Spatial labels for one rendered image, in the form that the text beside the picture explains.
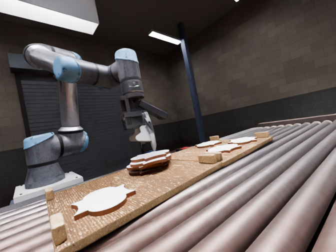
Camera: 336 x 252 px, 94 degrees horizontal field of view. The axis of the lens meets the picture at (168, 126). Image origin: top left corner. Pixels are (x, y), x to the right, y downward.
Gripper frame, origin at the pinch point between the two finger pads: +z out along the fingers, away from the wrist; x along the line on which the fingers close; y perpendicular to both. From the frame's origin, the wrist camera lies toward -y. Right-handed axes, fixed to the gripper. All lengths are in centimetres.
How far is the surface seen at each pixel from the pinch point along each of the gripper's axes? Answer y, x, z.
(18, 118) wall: 183, -434, -96
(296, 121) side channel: -114, -13, 7
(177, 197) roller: 2.3, 22.6, 8.7
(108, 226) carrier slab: 16.4, 26.1, 7.1
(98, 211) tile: 17.8, 22.1, 5.8
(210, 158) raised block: -13.7, 15.2, 5.1
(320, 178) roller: -21.1, 37.7, 8.3
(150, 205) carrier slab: 8.6, 23.8, 7.5
